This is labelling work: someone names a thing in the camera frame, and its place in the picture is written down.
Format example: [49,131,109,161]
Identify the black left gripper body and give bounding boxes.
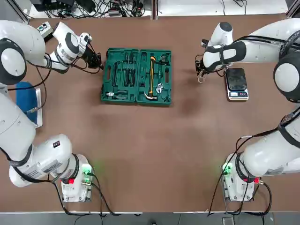
[82,45,97,64]

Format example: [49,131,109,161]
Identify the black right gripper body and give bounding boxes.
[195,55,204,70]

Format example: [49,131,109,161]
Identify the green plastic toolbox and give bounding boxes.
[100,48,173,109]

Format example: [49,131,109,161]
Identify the black silver digital scale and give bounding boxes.
[225,67,249,102]

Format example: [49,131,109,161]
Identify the silver adjustable wrench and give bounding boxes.
[155,82,165,96]

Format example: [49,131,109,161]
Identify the white black button box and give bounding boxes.
[36,21,55,42]

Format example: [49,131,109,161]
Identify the blue padded holder white base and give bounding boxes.
[15,81,44,128]

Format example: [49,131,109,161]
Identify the black handled screwdriver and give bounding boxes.
[124,52,130,86]

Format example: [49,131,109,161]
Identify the black handled pliers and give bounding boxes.
[114,91,129,100]

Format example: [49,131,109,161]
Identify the hammer yellow black handle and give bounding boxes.
[143,56,159,102]

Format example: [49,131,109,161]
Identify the black cable tangle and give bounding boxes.
[46,0,153,19]

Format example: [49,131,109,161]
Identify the aluminium frame post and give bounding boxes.
[8,0,31,24]
[151,0,159,21]
[285,0,300,19]

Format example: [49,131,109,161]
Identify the black cable silver connector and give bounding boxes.
[26,52,53,115]

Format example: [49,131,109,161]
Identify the black base cable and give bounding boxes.
[208,135,274,216]
[50,173,143,216]

